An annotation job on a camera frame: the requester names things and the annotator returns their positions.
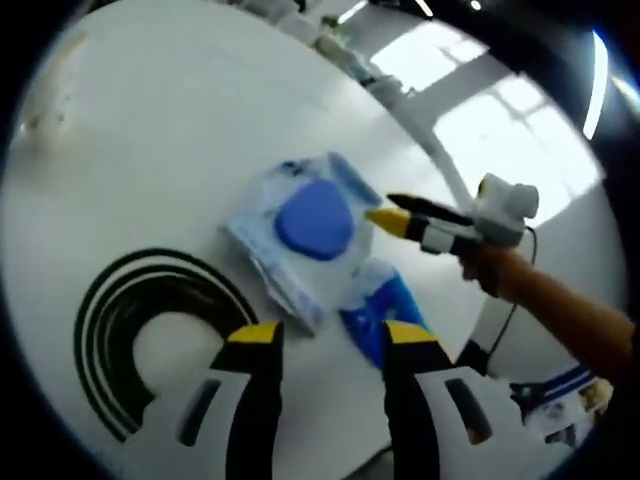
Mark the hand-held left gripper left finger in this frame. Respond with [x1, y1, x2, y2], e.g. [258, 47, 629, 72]
[127, 319, 285, 480]

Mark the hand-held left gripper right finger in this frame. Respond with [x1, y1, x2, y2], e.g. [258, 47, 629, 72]
[382, 319, 546, 480]

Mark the blue tissue packet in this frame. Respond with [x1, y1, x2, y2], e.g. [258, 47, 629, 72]
[339, 258, 429, 371]

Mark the person's right hand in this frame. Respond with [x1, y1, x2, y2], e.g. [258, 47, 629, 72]
[459, 243, 507, 300]

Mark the large bright window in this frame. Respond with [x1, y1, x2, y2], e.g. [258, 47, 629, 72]
[432, 74, 599, 226]

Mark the wide white pillar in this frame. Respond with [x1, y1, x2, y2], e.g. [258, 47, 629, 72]
[379, 49, 506, 136]

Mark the small bright window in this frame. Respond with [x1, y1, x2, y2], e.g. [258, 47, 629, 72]
[369, 22, 489, 92]

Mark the long curved ceiling light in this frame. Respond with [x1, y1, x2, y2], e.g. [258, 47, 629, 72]
[582, 29, 609, 139]

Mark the green potted plant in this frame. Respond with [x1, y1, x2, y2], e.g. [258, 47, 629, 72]
[322, 14, 351, 44]

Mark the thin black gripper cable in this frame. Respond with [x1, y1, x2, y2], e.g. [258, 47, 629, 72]
[469, 227, 537, 374]

